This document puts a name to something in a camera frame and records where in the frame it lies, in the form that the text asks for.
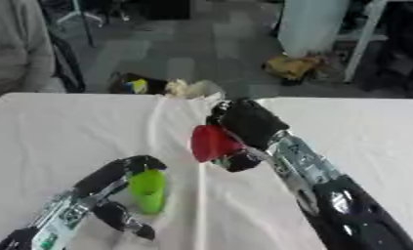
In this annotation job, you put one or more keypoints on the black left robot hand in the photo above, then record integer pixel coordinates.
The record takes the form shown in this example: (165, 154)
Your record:
(109, 174)

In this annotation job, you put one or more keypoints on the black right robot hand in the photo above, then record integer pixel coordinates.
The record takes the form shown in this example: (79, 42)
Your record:
(250, 122)

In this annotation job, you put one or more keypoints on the green plastic cup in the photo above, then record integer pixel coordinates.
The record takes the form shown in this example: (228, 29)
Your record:
(148, 192)

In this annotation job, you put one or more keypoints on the red plastic cup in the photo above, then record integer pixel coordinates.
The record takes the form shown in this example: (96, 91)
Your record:
(212, 143)

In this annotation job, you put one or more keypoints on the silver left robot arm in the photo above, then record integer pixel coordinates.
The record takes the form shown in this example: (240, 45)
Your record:
(58, 219)

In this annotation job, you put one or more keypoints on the silver and black right robot arm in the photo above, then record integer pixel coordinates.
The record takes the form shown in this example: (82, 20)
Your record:
(335, 192)

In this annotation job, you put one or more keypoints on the dark bag with yellow item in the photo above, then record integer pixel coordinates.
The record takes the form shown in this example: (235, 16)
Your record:
(132, 84)

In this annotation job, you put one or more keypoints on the white cabinet panel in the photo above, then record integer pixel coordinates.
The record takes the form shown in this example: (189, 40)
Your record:
(312, 26)

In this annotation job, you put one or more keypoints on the white table leg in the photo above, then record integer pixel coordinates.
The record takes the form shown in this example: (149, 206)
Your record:
(363, 39)

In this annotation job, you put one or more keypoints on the person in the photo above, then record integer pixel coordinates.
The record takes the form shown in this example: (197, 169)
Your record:
(16, 49)

